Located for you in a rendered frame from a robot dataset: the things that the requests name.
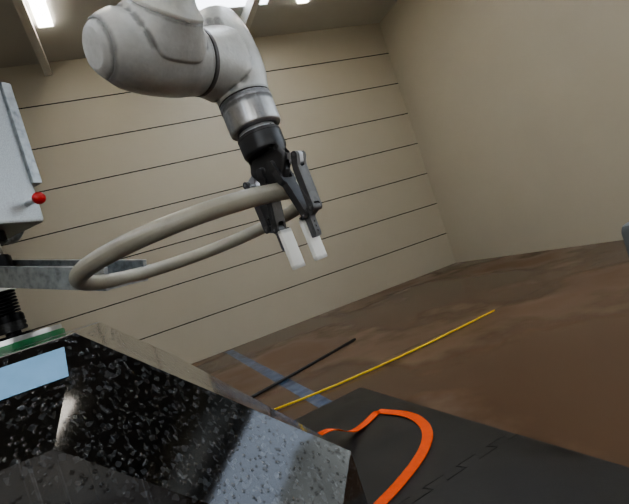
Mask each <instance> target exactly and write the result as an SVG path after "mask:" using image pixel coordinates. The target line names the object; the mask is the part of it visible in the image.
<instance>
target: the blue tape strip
mask: <svg viewBox="0 0 629 504"><path fill-rule="evenodd" d="M68 376H69V374H68V367H67V361H66V355H65V348H64V347H62V348H59V349H56V350H53V351H50V352H47V353H44V354H41V355H38V356H35V357H32V358H29V359H26V360H23V361H20V362H17V363H14V364H11V365H8V366H5V367H2V368H0V401H1V400H4V399H7V398H9V397H12V396H15V395H18V394H21V393H23V392H26V391H29V390H32V389H35V388H37V387H40V386H43V385H46V384H48V383H51V382H54V381H57V380H60V379H62V378H65V377H68Z"/></svg>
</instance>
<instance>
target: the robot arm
mask: <svg viewBox="0 0 629 504"><path fill-rule="evenodd" d="M82 44H83V50H84V53H85V56H86V59H87V61H88V63H89V65H90V66H91V68H92V69H93V70H94V71H95V72H96V73H97V74H98V75H100V76H101V77H102V78H104V79H105V80H107V81H108V82H110V83H111V84H113V85H114V86H116V87H118V88H120V89H122V90H125V91H129V92H132V93H136V94H141V95H147V96H153V97H162V98H184V97H199V98H202V99H205V100H207V101H209V102H211V103H217V105H218V107H219V109H220V112H221V115H222V117H223V119H224V121H225V124H226V126H227V129H228V131H229V134H230V136H231V138H232V139H233V140H235V141H238V145H239V147H240V150H241V152H242V155H243V157H244V160H245V161H246V162H248V164H249V165H250V168H251V175H252V176H251V178H250V179H249V181H248V182H244V183H243V188H244V189H249V188H253V187H257V186H262V185H267V184H272V183H278V184H279V185H280V186H282V187H283V188H284V190H285V192H286V193H287V195H288V196H289V198H290V200H291V201H292V203H293V204H294V206H295V208H296V209H297V211H298V212H299V214H300V215H301V217H300V218H299V219H300V221H299V223H300V226H301V228H302V231H303V233H304V236H305V238H306V241H307V243H308V246H309V248H310V251H311V253H312V256H313V258H314V261H317V260H320V259H323V258H325V257H327V256H328V255H327V253H326V250H325V248H324V245H323V243H322V240H321V238H320V235H322V232H321V229H320V227H319V224H318V222H317V219H316V213H317V212H318V211H319V209H322V206H323V205H322V202H321V200H320V197H319V195H318V192H317V189H316V187H315V184H314V182H313V179H312V176H311V174H310V171H309V169H308V166H307V160H306V152H305V151H303V150H301V151H292V152H290V151H289V150H288V149H287V148H286V141H285V139H284V136H283V134H282V131H281V129H280V127H279V126H278V125H279V124H280V121H281V118H280V115H279V113H278V110H277V108H276V105H275V103H274V100H273V96H272V94H271V92H270V90H269V87H268V83H267V73H266V70H265V67H264V63H263V61H262V58H261V55H260V53H259V50H258V48H257V46H256V44H255V42H254V40H253V38H252V36H251V34H250V32H249V30H248V29H247V27H246V26H245V24H244V23H243V21H242V20H241V19H240V18H239V16H238V15H237V14H236V13H235V12H234V11H233V10H231V9H230V8H228V7H225V6H221V5H213V6H208V7H206V8H203V9H202V10H200V11H199V9H198V7H197V5H196V2H195V0H121V1H120V2H119V3H118V4H117V5H116V6H114V5H108V6H105V7H103V8H101V9H99V10H97V11H96V12H94V13H93V14H92V15H90V16H89V17H88V19H87V22H86V24H85V25H84V27H83V32H82ZM291 164H292V168H293V171H294V174H295V176H294V174H293V172H292V171H291V169H290V165H291ZM296 179H297V182H298V183H297V182H296ZM259 183H260V184H259ZM298 184H299V185H298ZM254 208H255V211H256V213H257V215H258V218H259V220H260V223H261V225H262V228H263V230H264V232H265V233H266V234H268V233H274V234H275V235H276V236H277V239H278V241H279V243H280V246H281V249H282V250H283V251H285V252H286V255H287V257H288V260H289V262H290V265H291V267H292V270H295V269H298V268H301V267H303V266H305V265H306V264H305V262H304V259H303V257H302V254H301V252H300V249H299V247H298V244H297V242H296V239H295V237H294V234H293V232H292V229H291V228H289V227H286V223H285V218H284V213H283V209H282V204H281V201H277V202H272V203H268V204H264V205H260V206H257V207H254ZM278 224H279V225H278Z"/></svg>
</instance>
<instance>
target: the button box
mask: <svg viewBox="0 0 629 504"><path fill-rule="evenodd" d="M0 90H1V93H2V96H3V99H4V102H5V105H6V108H7V111H8V114H9V117H10V121H11V124H12V127H13V130H14V133H15V136H16V139H17V142H18V145H19V148H20V151H21V155H22V158H23V161H24V164H25V167H26V170H27V173H28V176H29V179H30V182H31V184H33V187H35V186H37V185H39V184H41V183H42V180H41V177H40V174H39V171H38V167H37V164H36V161H35V158H34V155H33V152H32V149H31V146H30V143H29V140H28V136H27V133H26V130H25V127H24V124H23V121H22V118H21V115H20V112H19V109H18V106H17V102H16V99H15V96H14V93H13V90H12V87H11V84H10V83H5V82H0Z"/></svg>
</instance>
